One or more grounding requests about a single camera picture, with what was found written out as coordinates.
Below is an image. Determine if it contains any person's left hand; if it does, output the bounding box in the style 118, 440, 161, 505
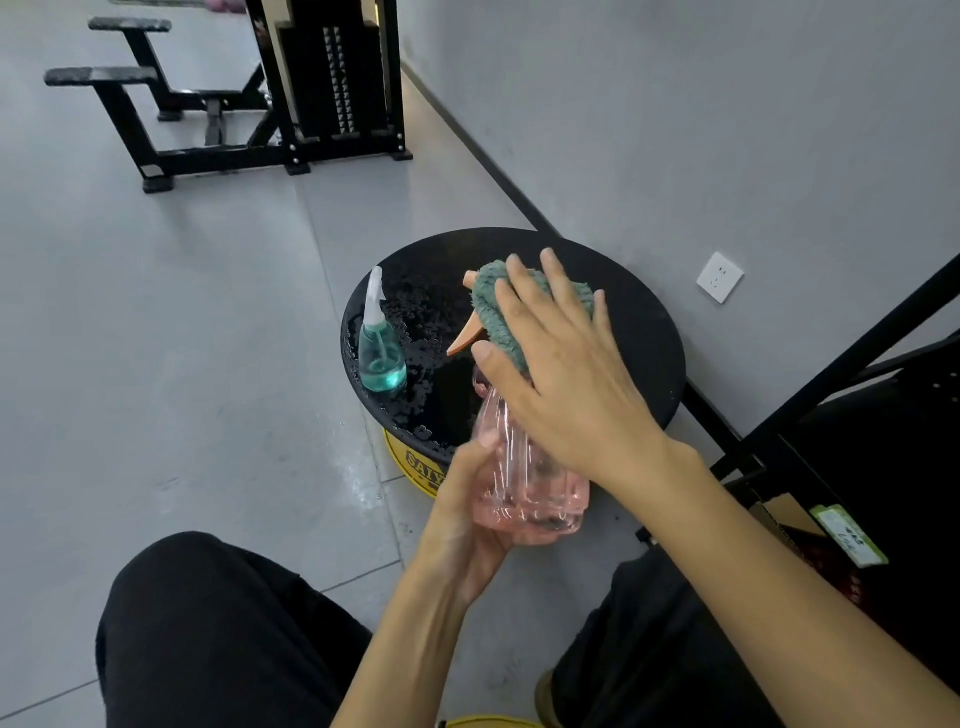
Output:
410, 431, 564, 609

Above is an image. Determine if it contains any person's right hand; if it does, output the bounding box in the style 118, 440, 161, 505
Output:
470, 247, 708, 502

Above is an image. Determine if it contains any pink spray bottle grey nozzle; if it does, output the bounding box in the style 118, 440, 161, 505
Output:
446, 269, 592, 536

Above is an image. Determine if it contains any green cleaning cloth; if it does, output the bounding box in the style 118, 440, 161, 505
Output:
470, 260, 596, 376

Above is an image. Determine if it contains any green spray bottle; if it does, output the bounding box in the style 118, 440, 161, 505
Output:
356, 266, 409, 394

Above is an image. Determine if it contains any black metal rack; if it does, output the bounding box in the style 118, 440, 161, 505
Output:
637, 254, 960, 699

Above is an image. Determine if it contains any person's right forearm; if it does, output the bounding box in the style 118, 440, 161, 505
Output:
607, 442, 960, 728

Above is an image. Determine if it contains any person's left forearm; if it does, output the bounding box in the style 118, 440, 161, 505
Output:
329, 562, 485, 728

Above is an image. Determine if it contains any person's light shoe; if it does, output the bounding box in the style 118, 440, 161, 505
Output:
533, 669, 565, 728

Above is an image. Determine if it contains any yellow barrel base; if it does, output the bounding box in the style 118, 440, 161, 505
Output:
382, 427, 451, 500

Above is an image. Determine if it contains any round black table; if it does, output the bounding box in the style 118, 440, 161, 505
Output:
341, 227, 688, 466

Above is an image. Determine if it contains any green white label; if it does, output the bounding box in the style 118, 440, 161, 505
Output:
808, 503, 890, 570

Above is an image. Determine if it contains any white wall socket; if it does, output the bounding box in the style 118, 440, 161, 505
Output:
695, 251, 746, 305

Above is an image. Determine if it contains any black cable weight machine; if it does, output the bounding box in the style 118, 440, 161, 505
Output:
43, 0, 415, 195

